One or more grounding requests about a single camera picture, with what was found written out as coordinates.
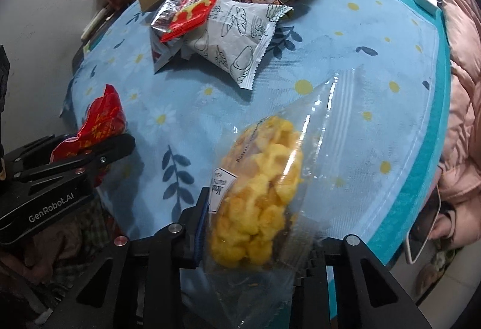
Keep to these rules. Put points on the white illustrated snack bag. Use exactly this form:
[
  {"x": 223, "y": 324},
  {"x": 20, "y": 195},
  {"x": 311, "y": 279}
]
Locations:
[{"x": 236, "y": 37}]

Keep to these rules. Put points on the long red sauce packet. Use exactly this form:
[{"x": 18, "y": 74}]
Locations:
[{"x": 192, "y": 14}]

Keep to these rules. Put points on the clear bag yellow puffed snack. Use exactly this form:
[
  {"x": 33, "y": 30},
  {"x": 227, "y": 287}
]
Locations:
[{"x": 265, "y": 200}]

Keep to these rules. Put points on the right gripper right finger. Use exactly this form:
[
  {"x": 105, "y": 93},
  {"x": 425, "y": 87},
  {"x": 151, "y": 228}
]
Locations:
[{"x": 366, "y": 293}]

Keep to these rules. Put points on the dark book stack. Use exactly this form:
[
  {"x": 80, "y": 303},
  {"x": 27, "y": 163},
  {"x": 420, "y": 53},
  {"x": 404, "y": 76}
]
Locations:
[{"x": 93, "y": 31}]

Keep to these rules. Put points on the pink padded jacket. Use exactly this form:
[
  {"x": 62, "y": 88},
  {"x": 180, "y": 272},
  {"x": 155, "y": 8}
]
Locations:
[{"x": 458, "y": 224}]

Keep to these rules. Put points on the red crinkled snack packet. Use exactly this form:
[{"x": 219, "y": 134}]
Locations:
[{"x": 105, "y": 119}]

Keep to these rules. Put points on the silver foil snack packet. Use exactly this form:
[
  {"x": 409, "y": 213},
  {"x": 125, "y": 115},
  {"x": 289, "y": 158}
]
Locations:
[{"x": 164, "y": 52}]

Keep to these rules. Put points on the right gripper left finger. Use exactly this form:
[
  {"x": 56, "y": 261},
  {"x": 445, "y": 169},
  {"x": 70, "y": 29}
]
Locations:
[{"x": 136, "y": 283}]

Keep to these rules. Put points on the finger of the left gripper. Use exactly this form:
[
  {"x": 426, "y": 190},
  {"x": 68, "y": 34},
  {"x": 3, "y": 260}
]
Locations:
[
  {"x": 34, "y": 154},
  {"x": 92, "y": 162}
]

